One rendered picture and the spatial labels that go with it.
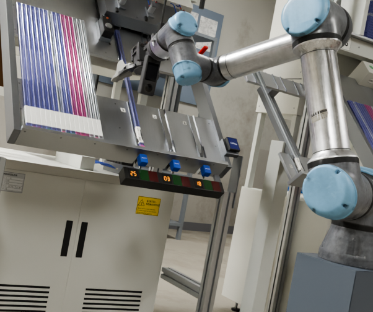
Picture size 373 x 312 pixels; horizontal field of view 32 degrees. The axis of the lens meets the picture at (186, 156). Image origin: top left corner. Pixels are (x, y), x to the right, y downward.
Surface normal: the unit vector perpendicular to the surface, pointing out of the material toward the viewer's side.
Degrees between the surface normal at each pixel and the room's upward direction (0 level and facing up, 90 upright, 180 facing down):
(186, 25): 62
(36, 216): 90
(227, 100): 90
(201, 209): 90
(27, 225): 90
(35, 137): 138
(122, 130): 48
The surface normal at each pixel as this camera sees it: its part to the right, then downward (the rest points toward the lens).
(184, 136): 0.49, -0.59
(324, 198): -0.59, 0.03
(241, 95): 0.61, 0.12
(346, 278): -0.77, -0.14
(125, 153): 0.20, 0.80
